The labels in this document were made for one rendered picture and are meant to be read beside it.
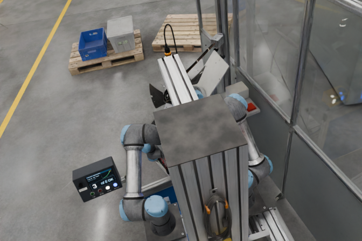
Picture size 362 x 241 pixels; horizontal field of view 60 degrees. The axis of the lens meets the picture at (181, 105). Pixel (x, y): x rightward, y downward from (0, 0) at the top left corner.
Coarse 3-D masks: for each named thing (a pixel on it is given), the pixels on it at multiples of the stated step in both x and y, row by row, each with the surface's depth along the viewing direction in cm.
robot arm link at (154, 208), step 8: (144, 200) 172; (152, 200) 169; (160, 200) 169; (144, 208) 168; (152, 208) 166; (160, 208) 166; (168, 208) 173; (144, 216) 167; (152, 216) 166; (160, 216) 166; (168, 216) 172; (160, 224) 172
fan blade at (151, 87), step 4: (152, 88) 263; (152, 92) 265; (156, 92) 259; (160, 92) 253; (152, 96) 268; (156, 96) 262; (160, 96) 257; (152, 100) 271; (156, 100) 266; (160, 100) 261; (156, 104) 269; (160, 104) 265; (156, 108) 271
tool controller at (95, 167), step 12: (84, 168) 197; (96, 168) 193; (108, 168) 193; (72, 180) 189; (84, 180) 191; (96, 180) 193; (108, 180) 196; (120, 180) 201; (84, 192) 194; (96, 192) 197; (108, 192) 200
